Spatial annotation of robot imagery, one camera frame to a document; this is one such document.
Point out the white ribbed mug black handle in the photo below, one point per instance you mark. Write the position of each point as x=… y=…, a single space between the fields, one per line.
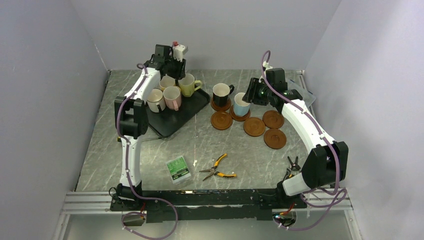
x=156 y=101

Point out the pink mug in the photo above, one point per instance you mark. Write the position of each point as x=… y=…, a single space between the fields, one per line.
x=173 y=97

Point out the clear plastic organizer box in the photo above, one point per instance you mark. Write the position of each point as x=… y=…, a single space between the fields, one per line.
x=307 y=96

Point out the green mug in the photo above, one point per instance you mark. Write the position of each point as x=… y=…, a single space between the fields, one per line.
x=188 y=85

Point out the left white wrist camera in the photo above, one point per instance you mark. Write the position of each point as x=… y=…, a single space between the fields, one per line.
x=178 y=51

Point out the green screw bit box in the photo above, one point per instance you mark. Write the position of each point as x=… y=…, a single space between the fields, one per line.
x=178 y=170

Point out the black plastic tray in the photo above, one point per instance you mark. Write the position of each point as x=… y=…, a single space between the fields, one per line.
x=167 y=122

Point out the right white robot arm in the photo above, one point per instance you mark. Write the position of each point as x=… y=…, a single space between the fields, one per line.
x=326 y=162

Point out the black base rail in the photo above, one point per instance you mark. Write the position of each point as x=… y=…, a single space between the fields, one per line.
x=212 y=204

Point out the blue mug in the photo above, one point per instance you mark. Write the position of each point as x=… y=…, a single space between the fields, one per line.
x=240 y=107

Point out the black handled cutters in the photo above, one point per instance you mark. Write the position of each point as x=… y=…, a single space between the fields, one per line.
x=293 y=169

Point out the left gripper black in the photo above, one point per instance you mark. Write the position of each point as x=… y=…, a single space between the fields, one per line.
x=180 y=73

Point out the brown wooden coaster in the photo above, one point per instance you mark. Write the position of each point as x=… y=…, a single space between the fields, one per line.
x=221 y=108
x=275 y=138
x=236 y=117
x=254 y=126
x=272 y=119
x=221 y=120

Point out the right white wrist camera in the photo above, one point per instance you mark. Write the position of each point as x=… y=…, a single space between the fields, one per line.
x=265 y=67

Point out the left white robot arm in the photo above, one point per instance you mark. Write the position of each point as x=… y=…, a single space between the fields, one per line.
x=131 y=118

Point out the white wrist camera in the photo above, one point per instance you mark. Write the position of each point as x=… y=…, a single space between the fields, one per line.
x=178 y=51
x=265 y=67

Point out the yellow mug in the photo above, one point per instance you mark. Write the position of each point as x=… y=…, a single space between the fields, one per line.
x=166 y=81

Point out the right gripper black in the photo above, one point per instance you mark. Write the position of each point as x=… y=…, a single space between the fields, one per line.
x=254 y=83

